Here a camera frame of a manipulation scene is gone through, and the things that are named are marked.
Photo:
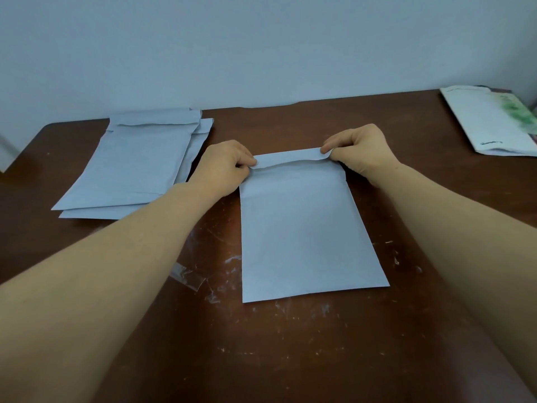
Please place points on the person's right hand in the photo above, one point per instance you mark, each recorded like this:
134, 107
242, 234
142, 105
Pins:
364, 153

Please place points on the person's left hand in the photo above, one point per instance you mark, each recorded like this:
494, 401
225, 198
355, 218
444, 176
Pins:
220, 169

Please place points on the person's right thumb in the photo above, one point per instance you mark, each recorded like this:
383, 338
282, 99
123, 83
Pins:
326, 149

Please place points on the person's left thumb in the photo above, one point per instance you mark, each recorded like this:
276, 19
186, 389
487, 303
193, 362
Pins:
246, 161

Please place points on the pale blue paper envelope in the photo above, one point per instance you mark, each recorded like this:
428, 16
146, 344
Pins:
302, 230
191, 153
134, 161

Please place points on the person's right forearm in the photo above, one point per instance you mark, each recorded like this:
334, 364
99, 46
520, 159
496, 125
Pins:
465, 247

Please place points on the person's left forearm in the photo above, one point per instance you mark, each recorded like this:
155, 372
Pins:
90, 285

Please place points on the clear plastic tape strip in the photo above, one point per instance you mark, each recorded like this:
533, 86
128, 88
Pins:
186, 276

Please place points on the white and green printed booklet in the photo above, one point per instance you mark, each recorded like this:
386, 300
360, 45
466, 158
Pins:
495, 121

